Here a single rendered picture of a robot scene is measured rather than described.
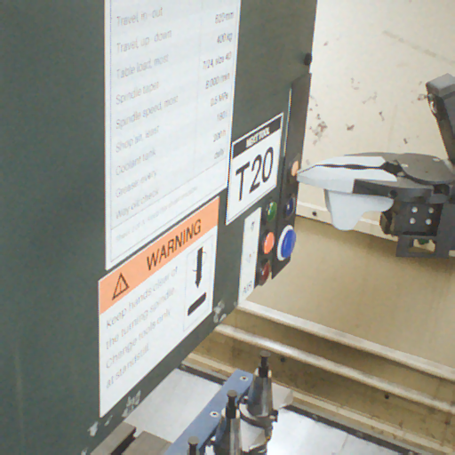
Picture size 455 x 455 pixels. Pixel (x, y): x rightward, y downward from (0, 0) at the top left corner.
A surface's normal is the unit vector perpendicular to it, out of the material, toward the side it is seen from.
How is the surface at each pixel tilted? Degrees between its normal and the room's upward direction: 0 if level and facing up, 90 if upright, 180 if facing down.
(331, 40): 90
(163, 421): 24
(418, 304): 90
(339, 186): 90
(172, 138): 90
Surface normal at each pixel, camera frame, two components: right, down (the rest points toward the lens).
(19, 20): 0.88, 0.26
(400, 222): 0.05, 0.44
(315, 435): -0.13, -0.66
